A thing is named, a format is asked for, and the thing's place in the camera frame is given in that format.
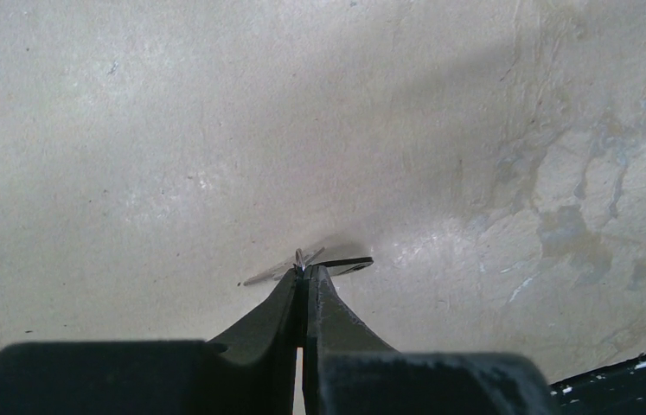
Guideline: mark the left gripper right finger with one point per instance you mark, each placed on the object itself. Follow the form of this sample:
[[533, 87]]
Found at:
[[349, 369]]

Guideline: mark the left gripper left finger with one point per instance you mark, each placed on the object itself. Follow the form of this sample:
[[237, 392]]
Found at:
[[247, 369]]

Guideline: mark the black key fob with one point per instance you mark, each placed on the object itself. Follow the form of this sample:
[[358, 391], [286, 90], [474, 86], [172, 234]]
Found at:
[[305, 259]]

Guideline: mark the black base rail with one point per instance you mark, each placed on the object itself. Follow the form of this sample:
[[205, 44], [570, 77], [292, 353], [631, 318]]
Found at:
[[615, 389]]

